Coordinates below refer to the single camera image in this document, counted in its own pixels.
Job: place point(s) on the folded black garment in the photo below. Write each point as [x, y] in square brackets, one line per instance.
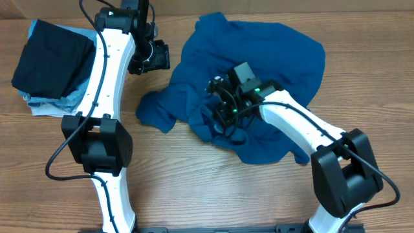
[53, 62]

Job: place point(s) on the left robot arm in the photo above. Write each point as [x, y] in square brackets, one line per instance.
[126, 43]

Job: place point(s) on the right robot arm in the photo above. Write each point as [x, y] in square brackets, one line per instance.
[344, 170]

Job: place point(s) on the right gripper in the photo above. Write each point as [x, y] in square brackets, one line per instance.
[217, 89]

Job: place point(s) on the folded white garment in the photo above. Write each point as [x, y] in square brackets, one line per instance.
[50, 110]

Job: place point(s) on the folded light blue jeans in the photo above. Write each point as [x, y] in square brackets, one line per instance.
[66, 103]

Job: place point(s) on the blue polo shirt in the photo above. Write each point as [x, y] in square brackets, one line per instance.
[273, 51]

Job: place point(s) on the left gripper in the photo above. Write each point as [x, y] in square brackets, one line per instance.
[162, 62]

